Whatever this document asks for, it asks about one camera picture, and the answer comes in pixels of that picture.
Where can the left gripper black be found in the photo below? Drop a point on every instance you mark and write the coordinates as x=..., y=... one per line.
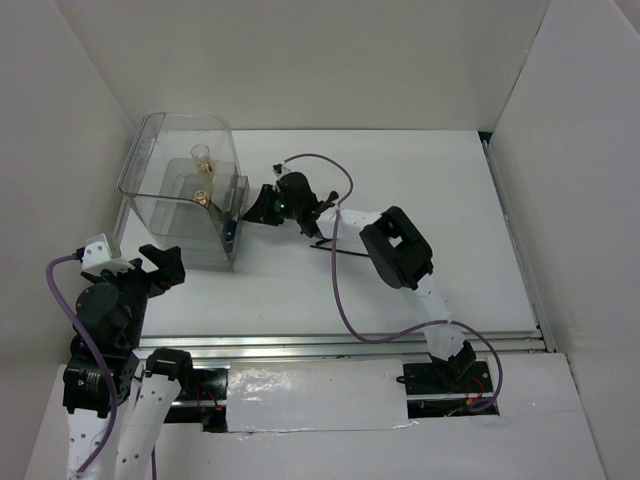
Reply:
x=171, y=268

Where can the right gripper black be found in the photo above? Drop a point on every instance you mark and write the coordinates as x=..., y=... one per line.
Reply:
x=261, y=212

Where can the blue round compact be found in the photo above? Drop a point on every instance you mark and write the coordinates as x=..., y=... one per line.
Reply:
x=229, y=230

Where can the small beige bottle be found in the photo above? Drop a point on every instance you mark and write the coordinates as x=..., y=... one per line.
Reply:
x=203, y=198

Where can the clear acrylic organizer box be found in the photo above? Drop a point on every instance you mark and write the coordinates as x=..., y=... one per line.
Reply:
x=159, y=180

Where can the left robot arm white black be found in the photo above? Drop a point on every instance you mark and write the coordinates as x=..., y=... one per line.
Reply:
x=116, y=403

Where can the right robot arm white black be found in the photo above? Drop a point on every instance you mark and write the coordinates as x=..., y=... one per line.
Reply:
x=400, y=255

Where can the thin black eyeliner pencil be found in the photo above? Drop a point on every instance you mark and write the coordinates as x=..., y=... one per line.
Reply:
x=327, y=247

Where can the white foil cover plate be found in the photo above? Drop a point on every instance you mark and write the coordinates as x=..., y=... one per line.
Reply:
x=328, y=395

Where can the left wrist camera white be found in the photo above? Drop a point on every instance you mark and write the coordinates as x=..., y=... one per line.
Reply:
x=102, y=253

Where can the aluminium front rail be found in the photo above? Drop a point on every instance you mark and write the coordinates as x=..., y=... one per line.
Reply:
x=208, y=351

